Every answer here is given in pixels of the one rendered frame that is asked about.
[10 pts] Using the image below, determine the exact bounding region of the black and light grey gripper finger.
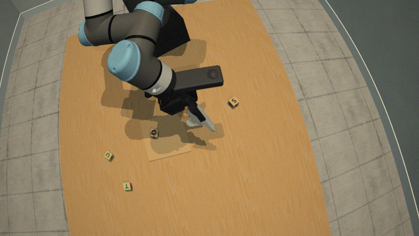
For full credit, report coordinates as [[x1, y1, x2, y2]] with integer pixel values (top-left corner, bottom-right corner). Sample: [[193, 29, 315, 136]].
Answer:
[[186, 99, 215, 132]]

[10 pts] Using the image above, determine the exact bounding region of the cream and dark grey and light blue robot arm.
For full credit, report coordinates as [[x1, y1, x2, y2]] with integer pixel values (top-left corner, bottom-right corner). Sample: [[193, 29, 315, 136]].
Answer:
[[78, 0, 224, 95]]

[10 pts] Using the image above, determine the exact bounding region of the tan square mat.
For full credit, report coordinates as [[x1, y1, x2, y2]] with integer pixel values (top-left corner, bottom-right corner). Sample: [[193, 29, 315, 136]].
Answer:
[[140, 112, 191, 162]]

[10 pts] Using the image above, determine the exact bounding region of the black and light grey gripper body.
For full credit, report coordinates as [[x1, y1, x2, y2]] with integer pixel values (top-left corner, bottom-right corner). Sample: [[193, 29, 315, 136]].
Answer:
[[145, 70, 198, 115]]

